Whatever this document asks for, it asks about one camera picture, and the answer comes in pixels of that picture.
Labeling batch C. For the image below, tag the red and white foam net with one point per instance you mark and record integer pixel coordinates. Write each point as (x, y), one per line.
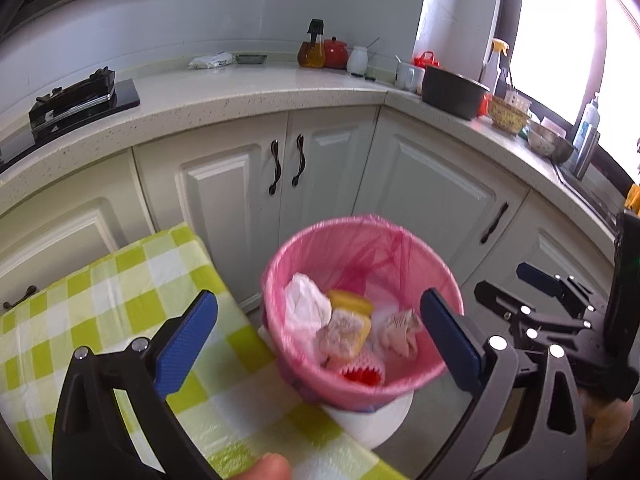
(362, 376)

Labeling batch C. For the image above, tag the steel bowl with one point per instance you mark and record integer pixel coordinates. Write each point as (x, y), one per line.
(550, 144)

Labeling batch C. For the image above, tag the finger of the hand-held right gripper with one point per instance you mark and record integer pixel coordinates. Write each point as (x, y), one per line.
(500, 302)
(537, 277)

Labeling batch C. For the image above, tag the person's left hand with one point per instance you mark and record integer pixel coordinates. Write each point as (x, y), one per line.
(265, 469)

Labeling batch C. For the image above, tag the red container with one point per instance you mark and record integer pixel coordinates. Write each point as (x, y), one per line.
(426, 60)

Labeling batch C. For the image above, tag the small metal dish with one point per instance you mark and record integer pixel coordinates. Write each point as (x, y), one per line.
(251, 58)

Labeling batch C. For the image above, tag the small white tissue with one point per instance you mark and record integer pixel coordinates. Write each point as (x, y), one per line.
(402, 335)

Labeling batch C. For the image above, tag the white printed packet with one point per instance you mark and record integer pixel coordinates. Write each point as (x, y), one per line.
(212, 60)

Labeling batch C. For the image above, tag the green checked tablecloth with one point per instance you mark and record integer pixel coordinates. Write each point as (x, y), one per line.
(125, 280)

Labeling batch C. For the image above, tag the steel cup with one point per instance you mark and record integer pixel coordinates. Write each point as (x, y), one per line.
(584, 157)

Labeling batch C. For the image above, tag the spray bottle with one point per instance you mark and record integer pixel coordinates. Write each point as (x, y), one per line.
(495, 67)

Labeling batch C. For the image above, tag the oil bottle with black spout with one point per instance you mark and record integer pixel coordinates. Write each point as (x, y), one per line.
(311, 55)

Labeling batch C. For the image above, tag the white cabinet door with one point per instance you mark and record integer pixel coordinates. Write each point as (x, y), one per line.
(220, 210)
(55, 225)
(550, 250)
(430, 185)
(335, 160)

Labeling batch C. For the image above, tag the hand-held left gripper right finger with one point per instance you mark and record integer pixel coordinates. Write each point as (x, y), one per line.
(450, 340)

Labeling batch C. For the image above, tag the person's right hand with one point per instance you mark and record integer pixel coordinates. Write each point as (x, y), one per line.
(607, 425)

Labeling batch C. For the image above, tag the black gas stove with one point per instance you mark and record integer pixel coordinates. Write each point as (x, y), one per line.
(75, 100)

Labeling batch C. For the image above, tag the yellow sponge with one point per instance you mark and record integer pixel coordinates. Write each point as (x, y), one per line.
(350, 302)

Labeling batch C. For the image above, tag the white plastic bag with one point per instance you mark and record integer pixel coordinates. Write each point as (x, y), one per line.
(306, 302)

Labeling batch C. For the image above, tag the trash bin with pink bag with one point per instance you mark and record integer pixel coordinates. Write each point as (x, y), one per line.
(300, 382)

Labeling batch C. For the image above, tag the white mug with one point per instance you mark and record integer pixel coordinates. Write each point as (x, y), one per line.
(407, 77)

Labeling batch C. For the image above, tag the black cooking pot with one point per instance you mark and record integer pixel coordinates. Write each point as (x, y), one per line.
(455, 95)

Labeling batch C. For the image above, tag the yellow cloth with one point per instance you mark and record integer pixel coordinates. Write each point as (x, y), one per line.
(633, 197)

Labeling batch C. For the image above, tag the white pump bottle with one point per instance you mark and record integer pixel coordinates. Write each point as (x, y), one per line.
(586, 120)

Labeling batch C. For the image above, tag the white jar with spoon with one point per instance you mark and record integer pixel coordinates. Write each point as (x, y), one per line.
(357, 61)

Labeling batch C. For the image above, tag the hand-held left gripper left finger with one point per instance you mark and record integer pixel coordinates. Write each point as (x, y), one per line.
(185, 342)

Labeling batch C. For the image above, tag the red lidded pot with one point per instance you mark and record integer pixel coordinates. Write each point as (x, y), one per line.
(336, 54)

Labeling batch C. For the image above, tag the yellow patterned bowl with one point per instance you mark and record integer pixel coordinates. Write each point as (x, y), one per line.
(507, 117)

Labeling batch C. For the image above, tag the window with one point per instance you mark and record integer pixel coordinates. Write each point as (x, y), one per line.
(550, 35)

